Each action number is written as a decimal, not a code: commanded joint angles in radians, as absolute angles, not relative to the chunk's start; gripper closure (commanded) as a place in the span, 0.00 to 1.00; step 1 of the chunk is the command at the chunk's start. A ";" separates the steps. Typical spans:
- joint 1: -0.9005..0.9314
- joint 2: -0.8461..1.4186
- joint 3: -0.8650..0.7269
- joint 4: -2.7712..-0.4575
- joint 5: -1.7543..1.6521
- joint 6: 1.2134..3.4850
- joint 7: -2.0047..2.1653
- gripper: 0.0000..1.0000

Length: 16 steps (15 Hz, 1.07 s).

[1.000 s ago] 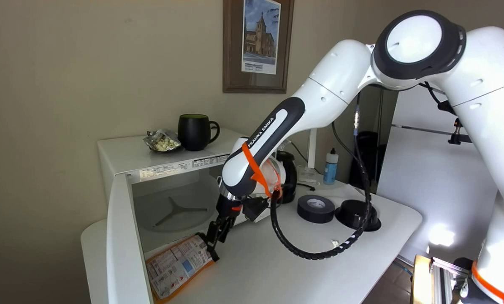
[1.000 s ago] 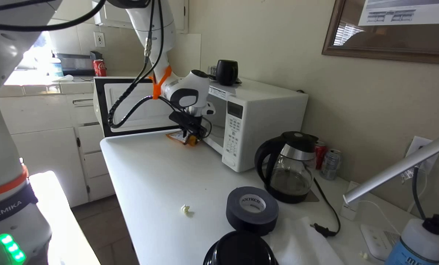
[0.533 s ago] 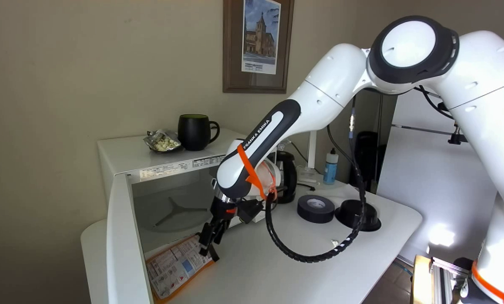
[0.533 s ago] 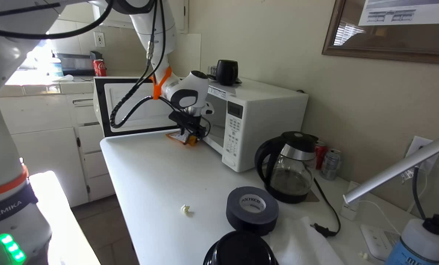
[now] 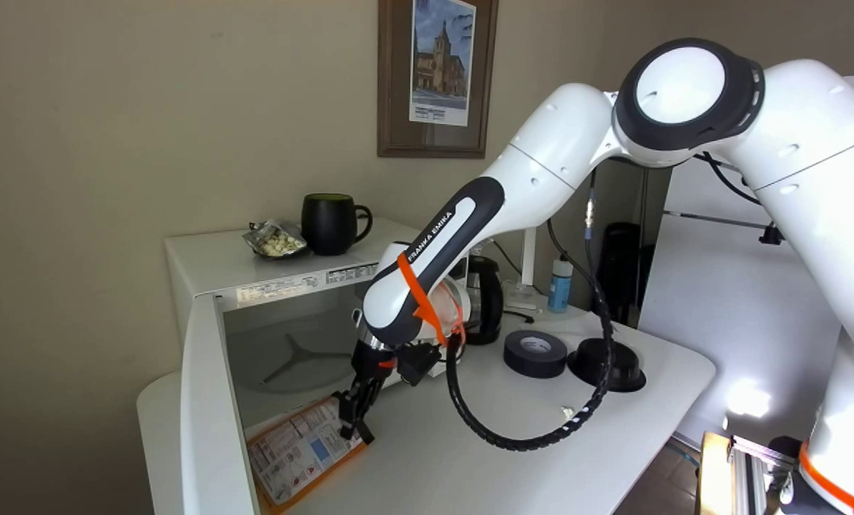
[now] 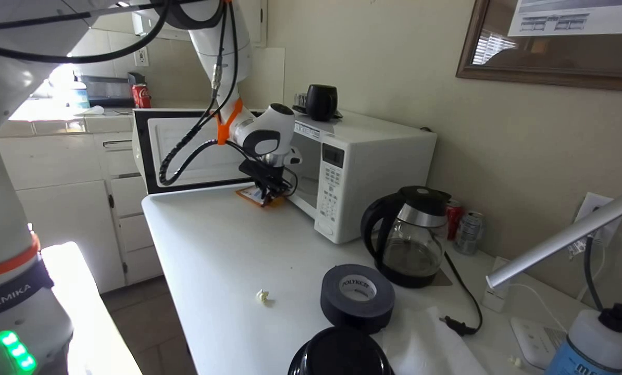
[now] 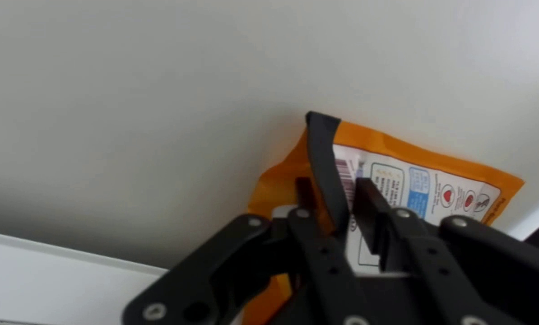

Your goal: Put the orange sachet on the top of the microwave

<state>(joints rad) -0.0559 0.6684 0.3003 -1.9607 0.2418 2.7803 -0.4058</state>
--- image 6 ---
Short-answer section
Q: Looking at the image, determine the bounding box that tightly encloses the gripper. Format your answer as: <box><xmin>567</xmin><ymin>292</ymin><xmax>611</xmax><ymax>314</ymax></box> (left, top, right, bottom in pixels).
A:
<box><xmin>254</xmin><ymin>166</ymin><xmax>294</xmax><ymax>207</ymax></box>

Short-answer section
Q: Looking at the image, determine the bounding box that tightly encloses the orange sachet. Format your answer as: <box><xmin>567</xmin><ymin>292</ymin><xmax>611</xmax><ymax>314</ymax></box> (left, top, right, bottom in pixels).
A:
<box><xmin>236</xmin><ymin>186</ymin><xmax>285</xmax><ymax>209</ymax></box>

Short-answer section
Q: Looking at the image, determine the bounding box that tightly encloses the white microwave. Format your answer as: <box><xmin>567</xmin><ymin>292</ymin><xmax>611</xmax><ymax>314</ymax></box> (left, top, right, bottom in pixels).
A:
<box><xmin>132</xmin><ymin>107</ymin><xmax>438</xmax><ymax>245</ymax></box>

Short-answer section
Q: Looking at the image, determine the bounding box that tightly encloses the microwave door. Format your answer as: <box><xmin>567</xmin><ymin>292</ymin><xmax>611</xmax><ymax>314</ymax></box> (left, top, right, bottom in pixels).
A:
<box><xmin>132</xmin><ymin>108</ymin><xmax>271</xmax><ymax>196</ymax></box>

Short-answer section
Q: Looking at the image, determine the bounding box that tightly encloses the black mug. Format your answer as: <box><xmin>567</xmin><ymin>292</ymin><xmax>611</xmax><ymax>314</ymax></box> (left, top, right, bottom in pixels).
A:
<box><xmin>305</xmin><ymin>84</ymin><xmax>339</xmax><ymax>122</ymax></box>

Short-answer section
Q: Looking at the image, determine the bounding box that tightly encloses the black tape roll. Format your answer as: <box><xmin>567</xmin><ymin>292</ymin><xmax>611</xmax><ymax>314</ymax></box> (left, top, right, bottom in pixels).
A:
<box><xmin>320</xmin><ymin>264</ymin><xmax>396</xmax><ymax>335</ymax></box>

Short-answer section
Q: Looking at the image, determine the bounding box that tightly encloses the glass electric kettle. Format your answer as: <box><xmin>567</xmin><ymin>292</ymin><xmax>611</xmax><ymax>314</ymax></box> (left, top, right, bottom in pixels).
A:
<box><xmin>360</xmin><ymin>186</ymin><xmax>453</xmax><ymax>289</ymax></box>

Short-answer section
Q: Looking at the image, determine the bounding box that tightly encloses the red soda can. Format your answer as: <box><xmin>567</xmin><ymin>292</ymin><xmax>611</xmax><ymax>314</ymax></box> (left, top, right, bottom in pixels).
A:
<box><xmin>131</xmin><ymin>83</ymin><xmax>152</xmax><ymax>109</ymax></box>
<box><xmin>445</xmin><ymin>199</ymin><xmax>465</xmax><ymax>241</ymax></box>

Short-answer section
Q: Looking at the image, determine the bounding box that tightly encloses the black round lid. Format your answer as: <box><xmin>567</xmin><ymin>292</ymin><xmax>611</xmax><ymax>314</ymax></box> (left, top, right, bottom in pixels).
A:
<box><xmin>288</xmin><ymin>326</ymin><xmax>395</xmax><ymax>375</ymax></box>

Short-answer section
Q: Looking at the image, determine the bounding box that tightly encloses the silver soda can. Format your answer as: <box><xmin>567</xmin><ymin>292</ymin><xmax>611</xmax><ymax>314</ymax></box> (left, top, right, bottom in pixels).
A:
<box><xmin>454</xmin><ymin>211</ymin><xmax>484</xmax><ymax>256</ymax></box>

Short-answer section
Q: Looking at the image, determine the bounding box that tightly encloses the white kitchen cabinet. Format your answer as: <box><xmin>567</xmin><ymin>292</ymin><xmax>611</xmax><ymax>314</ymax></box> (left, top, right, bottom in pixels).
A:
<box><xmin>0</xmin><ymin>116</ymin><xmax>164</xmax><ymax>294</ymax></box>

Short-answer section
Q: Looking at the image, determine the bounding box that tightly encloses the white power adapter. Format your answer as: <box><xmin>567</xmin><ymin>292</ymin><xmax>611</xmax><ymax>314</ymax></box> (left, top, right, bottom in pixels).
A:
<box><xmin>481</xmin><ymin>256</ymin><xmax>513</xmax><ymax>314</ymax></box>

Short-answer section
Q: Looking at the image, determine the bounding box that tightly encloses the silver metal bar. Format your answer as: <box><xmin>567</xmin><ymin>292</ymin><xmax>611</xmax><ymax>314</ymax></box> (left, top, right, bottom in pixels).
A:
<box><xmin>486</xmin><ymin>182</ymin><xmax>622</xmax><ymax>290</ymax></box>

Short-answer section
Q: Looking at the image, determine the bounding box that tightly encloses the white flat device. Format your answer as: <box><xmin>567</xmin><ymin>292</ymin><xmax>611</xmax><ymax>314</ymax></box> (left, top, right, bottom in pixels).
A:
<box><xmin>509</xmin><ymin>316</ymin><xmax>570</xmax><ymax>371</ymax></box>

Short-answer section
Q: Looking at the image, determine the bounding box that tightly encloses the wood framed picture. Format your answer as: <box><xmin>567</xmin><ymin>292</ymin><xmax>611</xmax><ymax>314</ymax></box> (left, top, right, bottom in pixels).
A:
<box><xmin>455</xmin><ymin>0</ymin><xmax>622</xmax><ymax>94</ymax></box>

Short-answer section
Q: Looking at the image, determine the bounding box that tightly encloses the white and blue water bottle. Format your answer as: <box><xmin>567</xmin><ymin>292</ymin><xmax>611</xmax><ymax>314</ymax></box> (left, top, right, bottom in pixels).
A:
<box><xmin>545</xmin><ymin>303</ymin><xmax>622</xmax><ymax>375</ymax></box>

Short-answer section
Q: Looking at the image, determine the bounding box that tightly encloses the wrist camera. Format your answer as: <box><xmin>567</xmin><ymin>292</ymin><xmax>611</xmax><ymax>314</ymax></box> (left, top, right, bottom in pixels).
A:
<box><xmin>238</xmin><ymin>159</ymin><xmax>269</xmax><ymax>181</ymax></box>

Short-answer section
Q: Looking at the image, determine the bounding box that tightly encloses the black kettle cable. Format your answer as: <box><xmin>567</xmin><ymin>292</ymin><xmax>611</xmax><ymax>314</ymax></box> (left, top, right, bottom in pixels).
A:
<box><xmin>440</xmin><ymin>252</ymin><xmax>484</xmax><ymax>337</ymax></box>

